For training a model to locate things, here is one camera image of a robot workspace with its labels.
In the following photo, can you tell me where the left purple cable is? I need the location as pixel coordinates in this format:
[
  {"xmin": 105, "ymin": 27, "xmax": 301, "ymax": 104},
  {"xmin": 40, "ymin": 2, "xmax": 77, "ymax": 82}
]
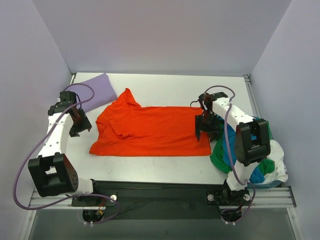
[{"xmin": 12, "ymin": 83, "xmax": 121, "ymax": 225}]

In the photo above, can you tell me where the purple cable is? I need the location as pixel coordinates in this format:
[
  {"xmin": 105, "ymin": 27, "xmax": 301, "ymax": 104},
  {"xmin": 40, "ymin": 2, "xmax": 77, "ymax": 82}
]
[
  {"xmin": 12, "ymin": 83, "xmax": 121, "ymax": 225},
  {"xmin": 203, "ymin": 85, "xmax": 256, "ymax": 223}
]

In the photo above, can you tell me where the white t shirt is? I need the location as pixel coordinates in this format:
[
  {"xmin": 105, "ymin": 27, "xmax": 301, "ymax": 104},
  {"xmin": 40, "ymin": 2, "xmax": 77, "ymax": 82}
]
[{"xmin": 263, "ymin": 139, "xmax": 288, "ymax": 184}]

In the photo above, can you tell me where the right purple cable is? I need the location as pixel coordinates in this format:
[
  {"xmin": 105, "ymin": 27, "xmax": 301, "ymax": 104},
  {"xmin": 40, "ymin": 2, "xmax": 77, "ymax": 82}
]
[{"xmin": 203, "ymin": 85, "xmax": 256, "ymax": 223}]

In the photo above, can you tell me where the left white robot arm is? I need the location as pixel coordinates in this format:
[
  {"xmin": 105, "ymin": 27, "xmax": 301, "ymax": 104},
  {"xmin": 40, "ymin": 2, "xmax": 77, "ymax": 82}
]
[{"xmin": 28, "ymin": 91, "xmax": 101, "ymax": 206}]

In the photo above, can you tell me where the blue basket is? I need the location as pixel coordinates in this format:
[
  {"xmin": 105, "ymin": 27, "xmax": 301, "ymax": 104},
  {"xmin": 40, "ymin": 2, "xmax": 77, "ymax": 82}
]
[{"xmin": 253, "ymin": 180, "xmax": 282, "ymax": 190}]

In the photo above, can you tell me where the blue t shirt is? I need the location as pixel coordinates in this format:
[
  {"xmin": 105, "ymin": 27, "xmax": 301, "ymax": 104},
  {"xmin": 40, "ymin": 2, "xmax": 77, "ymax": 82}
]
[{"xmin": 219, "ymin": 120, "xmax": 265, "ymax": 184}]

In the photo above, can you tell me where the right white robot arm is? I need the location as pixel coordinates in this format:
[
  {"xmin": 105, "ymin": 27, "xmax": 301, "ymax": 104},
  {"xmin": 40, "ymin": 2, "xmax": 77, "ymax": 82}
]
[{"xmin": 195, "ymin": 92, "xmax": 271, "ymax": 204}]

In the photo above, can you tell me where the orange t shirt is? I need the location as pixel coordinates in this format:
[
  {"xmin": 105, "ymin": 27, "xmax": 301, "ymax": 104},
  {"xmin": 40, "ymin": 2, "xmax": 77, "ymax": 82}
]
[{"xmin": 89, "ymin": 88, "xmax": 211, "ymax": 157}]

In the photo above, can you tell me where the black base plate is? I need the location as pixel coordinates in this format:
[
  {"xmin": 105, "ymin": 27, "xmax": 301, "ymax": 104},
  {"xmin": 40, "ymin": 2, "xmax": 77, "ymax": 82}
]
[{"xmin": 71, "ymin": 181, "xmax": 251, "ymax": 222}]

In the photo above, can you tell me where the green t shirt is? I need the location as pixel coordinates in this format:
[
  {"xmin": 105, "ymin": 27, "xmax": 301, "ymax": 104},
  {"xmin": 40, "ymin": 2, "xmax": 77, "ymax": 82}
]
[{"xmin": 210, "ymin": 116, "xmax": 275, "ymax": 177}]

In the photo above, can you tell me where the folded purple t shirt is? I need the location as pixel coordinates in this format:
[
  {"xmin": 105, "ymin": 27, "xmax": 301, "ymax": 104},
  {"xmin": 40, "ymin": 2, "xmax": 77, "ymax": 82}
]
[{"xmin": 67, "ymin": 73, "xmax": 118, "ymax": 113}]

